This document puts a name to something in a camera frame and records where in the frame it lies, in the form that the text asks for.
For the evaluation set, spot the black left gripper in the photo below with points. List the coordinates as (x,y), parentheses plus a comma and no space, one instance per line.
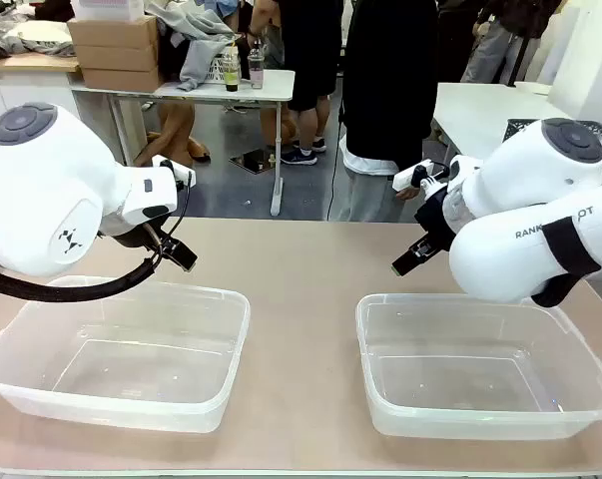
(136,237)

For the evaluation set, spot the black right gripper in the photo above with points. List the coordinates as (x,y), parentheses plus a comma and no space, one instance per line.
(432,219)

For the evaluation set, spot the clear plastic bin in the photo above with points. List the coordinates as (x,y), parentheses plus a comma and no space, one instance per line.
(480,369)
(131,349)

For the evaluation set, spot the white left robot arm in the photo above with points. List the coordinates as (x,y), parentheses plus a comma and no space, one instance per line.
(41,189)

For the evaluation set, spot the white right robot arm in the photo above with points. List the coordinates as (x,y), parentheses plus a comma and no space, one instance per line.
(505,259)

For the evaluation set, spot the white laundry basket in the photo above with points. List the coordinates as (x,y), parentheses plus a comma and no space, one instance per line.
(213,70)

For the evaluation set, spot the person's left hand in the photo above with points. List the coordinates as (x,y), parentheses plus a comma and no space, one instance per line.
(407,194)

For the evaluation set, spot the metal floor socket hatch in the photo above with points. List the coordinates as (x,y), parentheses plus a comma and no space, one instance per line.
(253,160)

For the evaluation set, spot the brown plush toy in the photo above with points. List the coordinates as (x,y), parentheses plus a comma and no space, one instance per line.
(176,135)
(270,125)

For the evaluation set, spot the wide white table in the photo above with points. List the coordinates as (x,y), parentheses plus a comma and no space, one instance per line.
(480,110)

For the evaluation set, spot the flat cardboard box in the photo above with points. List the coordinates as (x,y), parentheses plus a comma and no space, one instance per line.
(123,80)
(118,57)

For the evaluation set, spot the person in black sweater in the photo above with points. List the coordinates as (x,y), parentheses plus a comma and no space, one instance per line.
(390,75)

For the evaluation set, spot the dark drink bottle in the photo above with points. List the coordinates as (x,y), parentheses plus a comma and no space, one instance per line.
(231,75)

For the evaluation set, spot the white folding table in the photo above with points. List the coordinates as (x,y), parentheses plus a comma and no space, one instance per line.
(265,85)

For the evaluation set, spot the clear bottle pink drink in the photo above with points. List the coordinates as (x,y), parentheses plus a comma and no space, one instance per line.
(256,70)

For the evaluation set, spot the grey hoodie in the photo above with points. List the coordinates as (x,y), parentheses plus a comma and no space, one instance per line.
(200,35)

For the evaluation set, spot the large cardboard box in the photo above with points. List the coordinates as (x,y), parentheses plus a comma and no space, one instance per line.
(116,32)

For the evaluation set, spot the person in black shorts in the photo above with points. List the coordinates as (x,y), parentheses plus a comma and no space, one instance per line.
(310,50)

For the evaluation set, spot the person in grey trousers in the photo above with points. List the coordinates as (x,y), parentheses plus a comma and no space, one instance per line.
(500,40)

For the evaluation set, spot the wooden top desk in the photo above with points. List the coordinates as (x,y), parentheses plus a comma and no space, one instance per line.
(31,63)

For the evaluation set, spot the white plastic storage box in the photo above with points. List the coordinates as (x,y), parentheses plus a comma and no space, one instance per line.
(106,9)

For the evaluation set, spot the pile of grey clothes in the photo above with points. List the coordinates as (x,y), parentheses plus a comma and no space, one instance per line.
(26,40)

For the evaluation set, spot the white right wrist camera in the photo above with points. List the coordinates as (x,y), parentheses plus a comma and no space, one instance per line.
(410,174)

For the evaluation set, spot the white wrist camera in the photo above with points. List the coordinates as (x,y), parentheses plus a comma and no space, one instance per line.
(173,167)
(410,174)

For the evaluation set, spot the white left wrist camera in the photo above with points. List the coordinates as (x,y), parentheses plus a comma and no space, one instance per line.
(173,167)

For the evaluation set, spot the white wall panel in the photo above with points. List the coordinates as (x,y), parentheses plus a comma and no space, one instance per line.
(590,50)

